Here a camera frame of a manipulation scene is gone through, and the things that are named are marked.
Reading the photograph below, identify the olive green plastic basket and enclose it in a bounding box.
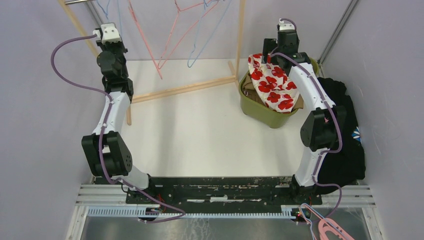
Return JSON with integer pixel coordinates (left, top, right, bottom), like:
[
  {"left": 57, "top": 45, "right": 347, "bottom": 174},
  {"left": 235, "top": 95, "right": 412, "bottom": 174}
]
[{"left": 238, "top": 68, "right": 299, "bottom": 129}]

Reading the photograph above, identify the pink wire hanger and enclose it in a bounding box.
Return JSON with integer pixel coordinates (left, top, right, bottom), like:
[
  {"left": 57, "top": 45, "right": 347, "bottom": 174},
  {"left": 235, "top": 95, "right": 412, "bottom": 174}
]
[
  {"left": 128, "top": 0, "right": 163, "bottom": 80},
  {"left": 156, "top": 0, "right": 226, "bottom": 70}
]

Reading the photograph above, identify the pink hanger pile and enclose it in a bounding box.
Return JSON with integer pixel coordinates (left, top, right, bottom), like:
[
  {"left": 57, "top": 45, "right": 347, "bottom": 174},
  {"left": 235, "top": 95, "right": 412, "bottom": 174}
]
[{"left": 298, "top": 203, "right": 354, "bottom": 240}]

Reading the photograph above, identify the red white patterned garment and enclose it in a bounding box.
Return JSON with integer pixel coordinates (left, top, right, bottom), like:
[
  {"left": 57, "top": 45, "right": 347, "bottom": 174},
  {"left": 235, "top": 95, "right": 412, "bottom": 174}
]
[{"left": 247, "top": 53, "right": 300, "bottom": 114}]

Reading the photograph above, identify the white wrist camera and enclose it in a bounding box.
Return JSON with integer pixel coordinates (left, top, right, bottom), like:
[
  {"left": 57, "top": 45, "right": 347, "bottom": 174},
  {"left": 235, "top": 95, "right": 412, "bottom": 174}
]
[
  {"left": 277, "top": 18, "right": 297, "bottom": 32},
  {"left": 92, "top": 22, "right": 122, "bottom": 45}
]

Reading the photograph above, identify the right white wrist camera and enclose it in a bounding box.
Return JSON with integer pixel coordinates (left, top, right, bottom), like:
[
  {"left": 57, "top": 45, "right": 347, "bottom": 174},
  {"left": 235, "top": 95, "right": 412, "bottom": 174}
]
[{"left": 277, "top": 18, "right": 297, "bottom": 32}]

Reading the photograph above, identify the black garment pile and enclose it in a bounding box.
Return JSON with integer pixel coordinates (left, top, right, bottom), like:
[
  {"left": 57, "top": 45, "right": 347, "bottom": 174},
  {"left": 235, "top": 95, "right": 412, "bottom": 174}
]
[{"left": 317, "top": 77, "right": 366, "bottom": 187}]

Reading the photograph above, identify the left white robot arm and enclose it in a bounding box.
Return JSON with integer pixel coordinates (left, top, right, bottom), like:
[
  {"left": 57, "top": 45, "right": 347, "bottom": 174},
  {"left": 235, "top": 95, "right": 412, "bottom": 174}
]
[{"left": 81, "top": 40, "right": 158, "bottom": 204}]

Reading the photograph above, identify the wooden clothes rack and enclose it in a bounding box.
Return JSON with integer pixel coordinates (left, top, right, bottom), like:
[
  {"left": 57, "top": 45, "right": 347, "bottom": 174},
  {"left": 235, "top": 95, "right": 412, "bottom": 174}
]
[{"left": 57, "top": 0, "right": 246, "bottom": 126}]

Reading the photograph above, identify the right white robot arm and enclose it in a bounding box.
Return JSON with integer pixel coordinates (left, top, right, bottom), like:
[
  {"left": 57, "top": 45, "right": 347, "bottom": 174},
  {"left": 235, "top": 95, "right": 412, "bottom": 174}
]
[{"left": 262, "top": 29, "right": 347, "bottom": 204}]

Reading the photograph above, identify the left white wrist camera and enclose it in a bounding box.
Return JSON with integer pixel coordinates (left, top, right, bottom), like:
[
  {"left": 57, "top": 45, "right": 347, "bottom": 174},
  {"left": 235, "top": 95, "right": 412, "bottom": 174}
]
[{"left": 92, "top": 22, "right": 122, "bottom": 45}]

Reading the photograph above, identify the tan brown garment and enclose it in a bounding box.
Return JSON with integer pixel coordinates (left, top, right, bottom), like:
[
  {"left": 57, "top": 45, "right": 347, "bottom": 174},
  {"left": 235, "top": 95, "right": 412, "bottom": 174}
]
[{"left": 241, "top": 75, "right": 304, "bottom": 111}]

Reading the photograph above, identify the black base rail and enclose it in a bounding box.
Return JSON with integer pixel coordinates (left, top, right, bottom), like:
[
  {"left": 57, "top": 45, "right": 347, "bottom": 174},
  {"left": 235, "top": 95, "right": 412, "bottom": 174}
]
[{"left": 92, "top": 176, "right": 324, "bottom": 215}]

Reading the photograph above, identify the blue wire hanger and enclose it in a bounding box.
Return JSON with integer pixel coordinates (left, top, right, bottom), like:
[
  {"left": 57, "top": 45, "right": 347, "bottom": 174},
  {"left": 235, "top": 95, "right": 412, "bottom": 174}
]
[{"left": 186, "top": 0, "right": 233, "bottom": 69}]

